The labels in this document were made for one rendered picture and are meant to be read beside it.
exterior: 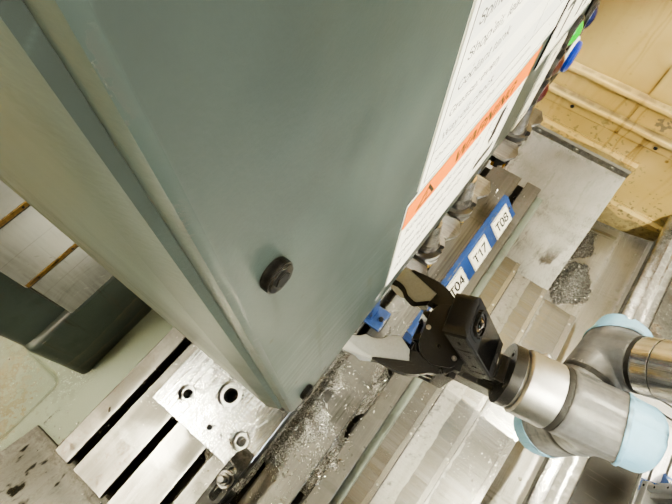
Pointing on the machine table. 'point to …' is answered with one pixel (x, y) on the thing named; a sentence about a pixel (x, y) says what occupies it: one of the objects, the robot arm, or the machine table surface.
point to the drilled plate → (202, 405)
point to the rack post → (377, 317)
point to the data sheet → (488, 66)
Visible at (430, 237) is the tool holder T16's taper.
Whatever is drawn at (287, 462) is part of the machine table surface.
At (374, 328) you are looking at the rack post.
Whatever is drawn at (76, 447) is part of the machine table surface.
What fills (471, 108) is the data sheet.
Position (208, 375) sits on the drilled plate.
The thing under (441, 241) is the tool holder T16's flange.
